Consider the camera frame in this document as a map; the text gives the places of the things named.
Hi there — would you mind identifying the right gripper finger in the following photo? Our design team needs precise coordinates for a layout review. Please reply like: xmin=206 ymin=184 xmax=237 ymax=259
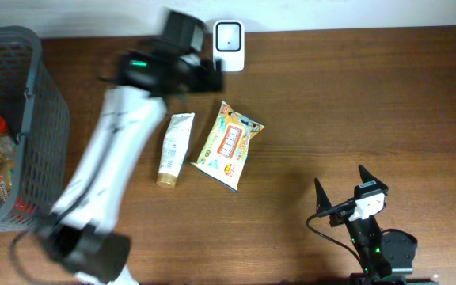
xmin=358 ymin=165 xmax=378 ymax=184
xmin=313 ymin=178 xmax=332 ymax=214

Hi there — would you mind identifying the white cream tube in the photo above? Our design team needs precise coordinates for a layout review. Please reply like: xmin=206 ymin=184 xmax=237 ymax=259
xmin=156 ymin=112 xmax=195 ymax=188

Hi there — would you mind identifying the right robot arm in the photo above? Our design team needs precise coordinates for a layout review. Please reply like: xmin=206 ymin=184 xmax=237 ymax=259
xmin=306 ymin=165 xmax=434 ymax=285

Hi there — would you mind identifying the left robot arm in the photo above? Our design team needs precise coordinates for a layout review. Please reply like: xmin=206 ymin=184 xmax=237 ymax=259
xmin=31 ymin=10 xmax=222 ymax=284

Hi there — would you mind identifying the white barcode scanner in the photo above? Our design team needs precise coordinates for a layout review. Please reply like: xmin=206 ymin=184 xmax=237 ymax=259
xmin=212 ymin=20 xmax=245 ymax=72

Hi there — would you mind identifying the grey plastic mesh basket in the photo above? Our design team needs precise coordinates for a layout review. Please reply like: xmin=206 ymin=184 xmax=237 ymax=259
xmin=0 ymin=26 xmax=70 ymax=232

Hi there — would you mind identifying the left black cable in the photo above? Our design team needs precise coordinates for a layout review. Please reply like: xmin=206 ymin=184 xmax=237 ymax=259
xmin=9 ymin=229 xmax=55 ymax=285

